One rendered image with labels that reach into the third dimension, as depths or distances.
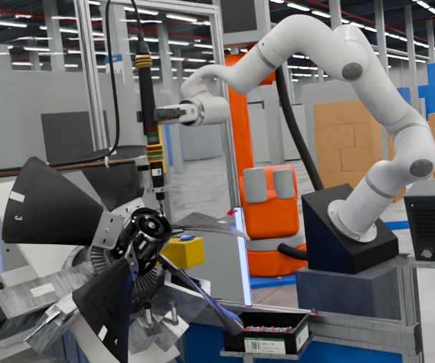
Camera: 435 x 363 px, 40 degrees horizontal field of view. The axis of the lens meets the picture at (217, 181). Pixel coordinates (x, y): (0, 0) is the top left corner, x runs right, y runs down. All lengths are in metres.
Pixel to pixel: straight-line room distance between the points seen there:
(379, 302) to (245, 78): 0.83
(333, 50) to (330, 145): 8.04
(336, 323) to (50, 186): 0.91
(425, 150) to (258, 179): 3.62
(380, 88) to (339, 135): 7.85
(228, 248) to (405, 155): 1.44
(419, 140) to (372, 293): 0.49
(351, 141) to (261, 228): 4.33
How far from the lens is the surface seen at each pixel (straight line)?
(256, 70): 1.72
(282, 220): 5.49
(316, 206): 2.09
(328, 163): 9.69
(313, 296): 2.11
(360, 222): 2.05
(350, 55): 1.64
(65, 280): 1.57
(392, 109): 1.81
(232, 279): 3.11
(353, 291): 2.01
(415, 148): 1.85
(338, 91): 12.26
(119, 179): 1.74
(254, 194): 5.38
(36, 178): 1.54
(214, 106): 1.82
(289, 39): 1.68
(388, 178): 1.94
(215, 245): 2.99
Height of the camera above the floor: 1.46
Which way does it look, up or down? 5 degrees down
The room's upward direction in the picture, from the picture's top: 7 degrees counter-clockwise
